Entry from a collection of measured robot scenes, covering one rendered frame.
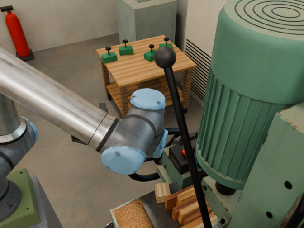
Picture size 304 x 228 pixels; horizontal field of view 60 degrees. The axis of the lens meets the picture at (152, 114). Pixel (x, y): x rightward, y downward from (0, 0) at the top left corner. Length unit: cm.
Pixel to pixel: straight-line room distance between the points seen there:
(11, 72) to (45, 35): 299
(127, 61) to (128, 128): 159
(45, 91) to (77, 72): 249
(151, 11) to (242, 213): 239
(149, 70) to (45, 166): 107
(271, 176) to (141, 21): 242
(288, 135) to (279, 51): 11
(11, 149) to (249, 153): 90
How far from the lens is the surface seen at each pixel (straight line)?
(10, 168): 116
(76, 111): 59
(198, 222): 79
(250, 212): 52
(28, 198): 126
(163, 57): 41
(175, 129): 99
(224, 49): 39
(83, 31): 368
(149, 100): 66
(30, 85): 61
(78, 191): 199
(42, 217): 131
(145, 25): 276
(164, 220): 83
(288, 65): 36
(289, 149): 38
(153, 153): 76
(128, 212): 80
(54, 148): 229
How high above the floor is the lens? 165
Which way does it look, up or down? 43 degrees down
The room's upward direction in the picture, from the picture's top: straight up
